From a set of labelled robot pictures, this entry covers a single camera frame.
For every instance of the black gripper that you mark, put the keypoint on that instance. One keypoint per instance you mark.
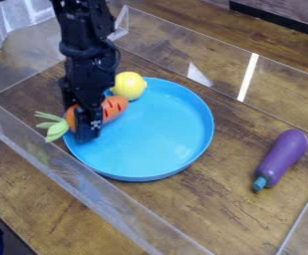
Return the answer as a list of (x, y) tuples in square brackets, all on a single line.
[(90, 74)]

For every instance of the orange toy carrot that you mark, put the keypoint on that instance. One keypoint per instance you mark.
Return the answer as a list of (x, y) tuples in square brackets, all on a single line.
[(114, 105)]

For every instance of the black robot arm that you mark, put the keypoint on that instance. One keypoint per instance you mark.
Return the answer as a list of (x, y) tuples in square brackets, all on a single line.
[(86, 24)]

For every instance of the yellow toy lemon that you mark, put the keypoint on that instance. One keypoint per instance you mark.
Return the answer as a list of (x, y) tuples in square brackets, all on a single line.
[(130, 85)]

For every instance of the blue round plate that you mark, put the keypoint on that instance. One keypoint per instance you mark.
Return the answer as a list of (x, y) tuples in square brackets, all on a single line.
[(155, 139)]

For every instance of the white curtain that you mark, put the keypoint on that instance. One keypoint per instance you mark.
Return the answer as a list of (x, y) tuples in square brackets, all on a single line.
[(22, 13)]

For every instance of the purple toy eggplant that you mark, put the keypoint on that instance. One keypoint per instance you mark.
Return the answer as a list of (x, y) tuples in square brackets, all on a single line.
[(284, 153)]

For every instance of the clear acrylic enclosure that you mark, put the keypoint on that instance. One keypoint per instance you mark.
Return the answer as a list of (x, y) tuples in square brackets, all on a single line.
[(246, 67)]

